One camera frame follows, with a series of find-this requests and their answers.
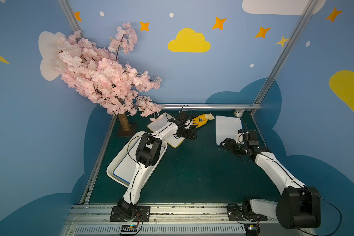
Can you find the right green circuit board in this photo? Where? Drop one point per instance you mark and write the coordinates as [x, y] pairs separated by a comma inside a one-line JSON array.
[[252, 230]]

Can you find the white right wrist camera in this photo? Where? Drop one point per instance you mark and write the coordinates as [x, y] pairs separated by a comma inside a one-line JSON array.
[[239, 137]]

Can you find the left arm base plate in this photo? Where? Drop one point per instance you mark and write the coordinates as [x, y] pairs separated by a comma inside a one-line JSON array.
[[142, 214]]

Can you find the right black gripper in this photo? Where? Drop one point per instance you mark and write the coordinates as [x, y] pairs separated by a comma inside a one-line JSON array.
[[234, 146]]

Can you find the pink cherry blossom tree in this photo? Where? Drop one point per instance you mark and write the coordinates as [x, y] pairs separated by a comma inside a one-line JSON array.
[[97, 74]]

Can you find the blue-edged whiteboard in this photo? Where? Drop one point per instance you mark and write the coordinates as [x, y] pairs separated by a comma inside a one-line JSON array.
[[226, 127], [122, 168]]

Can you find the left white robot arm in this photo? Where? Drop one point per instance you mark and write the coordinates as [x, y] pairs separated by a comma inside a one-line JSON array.
[[149, 150]]

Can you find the left green circuit board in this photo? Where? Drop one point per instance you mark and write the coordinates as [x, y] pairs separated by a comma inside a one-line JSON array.
[[128, 230]]

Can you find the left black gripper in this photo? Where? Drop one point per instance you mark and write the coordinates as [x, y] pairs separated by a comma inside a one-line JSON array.
[[189, 130]]

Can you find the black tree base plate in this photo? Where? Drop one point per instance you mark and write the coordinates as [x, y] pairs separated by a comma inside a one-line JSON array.
[[122, 133]]

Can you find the green circuit board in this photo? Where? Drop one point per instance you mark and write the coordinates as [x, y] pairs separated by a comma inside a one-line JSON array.
[[252, 230], [128, 230]]

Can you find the left aluminium frame post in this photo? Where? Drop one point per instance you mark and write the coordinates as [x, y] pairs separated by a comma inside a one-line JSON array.
[[69, 14]]

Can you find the white plastic storage box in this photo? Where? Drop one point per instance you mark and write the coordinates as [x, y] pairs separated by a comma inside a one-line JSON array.
[[133, 145]]

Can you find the yellow black work glove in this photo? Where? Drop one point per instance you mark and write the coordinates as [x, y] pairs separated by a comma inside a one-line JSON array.
[[201, 120]]

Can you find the yellow-edged whiteboard back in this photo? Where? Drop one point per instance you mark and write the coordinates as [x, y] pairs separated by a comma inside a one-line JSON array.
[[166, 129]]

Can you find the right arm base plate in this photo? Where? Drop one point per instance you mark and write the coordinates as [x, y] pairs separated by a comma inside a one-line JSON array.
[[237, 212]]

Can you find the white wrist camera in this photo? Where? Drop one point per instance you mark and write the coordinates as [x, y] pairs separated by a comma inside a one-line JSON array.
[[188, 123], [239, 137]]

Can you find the aluminium frame post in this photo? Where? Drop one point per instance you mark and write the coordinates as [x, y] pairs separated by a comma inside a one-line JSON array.
[[69, 14], [287, 49]]

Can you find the right aluminium frame post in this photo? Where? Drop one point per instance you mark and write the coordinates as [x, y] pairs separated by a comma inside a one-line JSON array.
[[287, 49]]

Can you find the horizontal aluminium back bar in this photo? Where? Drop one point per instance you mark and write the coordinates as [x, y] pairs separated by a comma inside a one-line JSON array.
[[175, 106]]

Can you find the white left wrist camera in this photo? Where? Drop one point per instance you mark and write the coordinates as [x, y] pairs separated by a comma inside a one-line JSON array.
[[188, 123]]

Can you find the aluminium front rail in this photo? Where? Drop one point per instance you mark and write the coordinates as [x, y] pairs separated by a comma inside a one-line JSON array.
[[201, 219]]

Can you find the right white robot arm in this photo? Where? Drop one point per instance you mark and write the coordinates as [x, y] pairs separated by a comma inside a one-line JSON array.
[[299, 206]]

